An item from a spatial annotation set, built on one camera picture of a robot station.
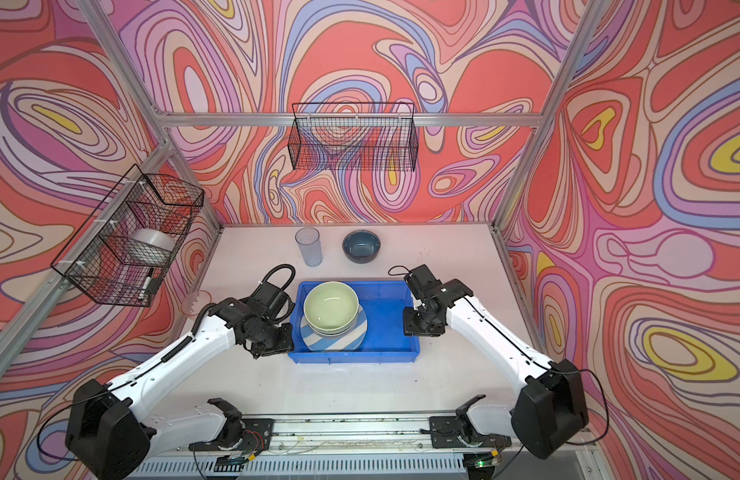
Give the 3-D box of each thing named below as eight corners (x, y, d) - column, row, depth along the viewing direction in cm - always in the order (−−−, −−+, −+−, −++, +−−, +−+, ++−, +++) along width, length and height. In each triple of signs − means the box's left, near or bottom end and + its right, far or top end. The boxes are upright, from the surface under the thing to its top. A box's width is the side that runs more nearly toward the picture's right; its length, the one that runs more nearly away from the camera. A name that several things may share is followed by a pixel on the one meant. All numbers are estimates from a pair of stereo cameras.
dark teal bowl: (359, 269, 107) (358, 259, 103) (338, 250, 113) (337, 240, 109) (383, 251, 113) (384, 241, 108) (363, 234, 119) (362, 224, 114)
